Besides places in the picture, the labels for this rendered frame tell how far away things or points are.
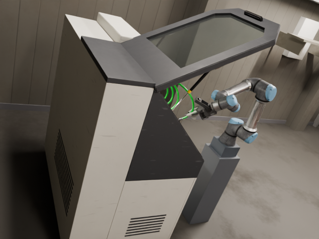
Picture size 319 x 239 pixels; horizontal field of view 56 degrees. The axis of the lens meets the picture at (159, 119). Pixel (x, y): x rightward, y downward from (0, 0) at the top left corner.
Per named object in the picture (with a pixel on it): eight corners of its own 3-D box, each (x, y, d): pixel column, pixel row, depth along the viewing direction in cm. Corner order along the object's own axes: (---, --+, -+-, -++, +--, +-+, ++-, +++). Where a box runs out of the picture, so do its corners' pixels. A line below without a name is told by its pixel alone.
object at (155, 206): (165, 249, 260) (197, 178, 226) (99, 260, 232) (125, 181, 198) (137, 191, 313) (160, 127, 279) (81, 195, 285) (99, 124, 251)
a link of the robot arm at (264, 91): (241, 133, 266) (264, 78, 238) (255, 143, 258) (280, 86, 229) (233, 137, 259) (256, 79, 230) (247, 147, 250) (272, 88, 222)
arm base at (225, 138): (228, 136, 279) (232, 127, 275) (238, 146, 268) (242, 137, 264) (215, 136, 272) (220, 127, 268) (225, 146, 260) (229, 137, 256)
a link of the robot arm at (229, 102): (239, 106, 203) (234, 103, 196) (223, 111, 209) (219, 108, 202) (236, 96, 206) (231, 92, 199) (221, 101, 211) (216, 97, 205)
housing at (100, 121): (99, 260, 232) (155, 83, 167) (61, 267, 218) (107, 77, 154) (70, 151, 338) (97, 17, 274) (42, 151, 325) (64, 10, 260)
